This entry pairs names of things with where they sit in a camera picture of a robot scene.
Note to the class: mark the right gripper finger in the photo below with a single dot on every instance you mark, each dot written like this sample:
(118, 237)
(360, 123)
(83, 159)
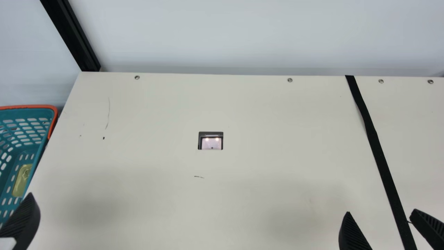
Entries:
(351, 236)
(432, 229)

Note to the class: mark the can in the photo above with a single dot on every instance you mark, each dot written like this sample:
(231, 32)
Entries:
(22, 180)

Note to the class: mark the small square scanner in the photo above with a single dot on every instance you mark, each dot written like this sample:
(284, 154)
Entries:
(211, 141)

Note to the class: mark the black strip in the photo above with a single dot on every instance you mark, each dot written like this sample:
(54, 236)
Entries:
(376, 149)

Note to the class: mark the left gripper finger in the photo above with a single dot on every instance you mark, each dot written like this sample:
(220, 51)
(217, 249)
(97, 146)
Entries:
(24, 222)

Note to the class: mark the teal shopping basket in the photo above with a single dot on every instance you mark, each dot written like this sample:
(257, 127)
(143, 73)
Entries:
(20, 116)

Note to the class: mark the black post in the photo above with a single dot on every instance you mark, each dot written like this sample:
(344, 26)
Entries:
(71, 34)

